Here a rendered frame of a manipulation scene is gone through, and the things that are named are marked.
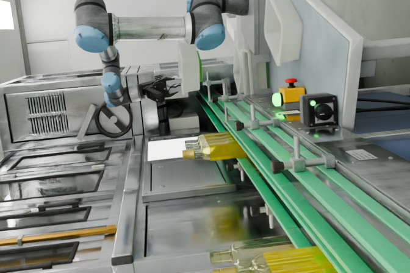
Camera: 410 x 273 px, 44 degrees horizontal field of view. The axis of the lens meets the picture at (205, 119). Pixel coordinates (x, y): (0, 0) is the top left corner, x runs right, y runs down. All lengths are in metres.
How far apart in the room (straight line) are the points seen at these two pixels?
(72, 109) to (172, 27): 1.27
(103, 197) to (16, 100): 1.19
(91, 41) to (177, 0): 3.89
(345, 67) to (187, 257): 0.64
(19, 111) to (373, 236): 2.50
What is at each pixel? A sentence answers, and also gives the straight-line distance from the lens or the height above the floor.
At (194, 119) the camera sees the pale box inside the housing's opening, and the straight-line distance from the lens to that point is 3.06.
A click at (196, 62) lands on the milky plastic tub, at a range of 2.07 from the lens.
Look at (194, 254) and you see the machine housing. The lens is 1.40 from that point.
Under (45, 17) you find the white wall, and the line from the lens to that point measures 6.22.
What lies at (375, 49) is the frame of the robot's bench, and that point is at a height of 0.66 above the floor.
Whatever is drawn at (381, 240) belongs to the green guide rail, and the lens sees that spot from 0.75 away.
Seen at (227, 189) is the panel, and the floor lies 1.01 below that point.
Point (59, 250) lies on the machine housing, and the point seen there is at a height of 1.57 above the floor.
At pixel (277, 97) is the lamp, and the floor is 0.84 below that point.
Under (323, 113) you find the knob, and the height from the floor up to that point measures 0.81.
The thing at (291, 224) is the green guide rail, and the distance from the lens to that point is 1.24.
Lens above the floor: 1.22
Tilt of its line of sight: 5 degrees down
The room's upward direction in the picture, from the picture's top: 96 degrees counter-clockwise
